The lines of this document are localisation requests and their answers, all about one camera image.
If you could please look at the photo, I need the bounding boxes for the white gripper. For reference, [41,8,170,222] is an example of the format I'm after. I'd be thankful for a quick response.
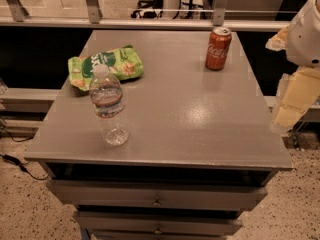
[265,0,320,128]

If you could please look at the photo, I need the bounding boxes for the red coke can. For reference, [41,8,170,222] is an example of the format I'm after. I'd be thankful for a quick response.
[205,27,232,70]

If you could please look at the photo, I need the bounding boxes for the clear plastic water bottle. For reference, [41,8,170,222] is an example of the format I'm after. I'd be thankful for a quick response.
[89,64,129,146]

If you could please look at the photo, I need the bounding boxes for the grey drawer cabinet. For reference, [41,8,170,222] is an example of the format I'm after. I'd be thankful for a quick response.
[26,30,292,240]

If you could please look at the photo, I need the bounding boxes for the green chip bag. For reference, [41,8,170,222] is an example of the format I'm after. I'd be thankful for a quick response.
[68,45,144,91]

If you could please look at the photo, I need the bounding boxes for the top grey drawer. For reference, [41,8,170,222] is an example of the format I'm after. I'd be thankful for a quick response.
[47,180,267,211]

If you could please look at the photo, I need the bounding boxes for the grey drawer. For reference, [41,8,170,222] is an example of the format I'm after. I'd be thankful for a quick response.
[47,180,267,211]
[73,212,242,236]

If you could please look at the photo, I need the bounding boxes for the metal railing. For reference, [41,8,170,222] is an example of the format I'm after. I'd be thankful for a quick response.
[0,0,286,31]

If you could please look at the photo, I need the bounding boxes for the black floor cable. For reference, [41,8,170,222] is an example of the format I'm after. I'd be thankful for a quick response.
[0,127,50,182]

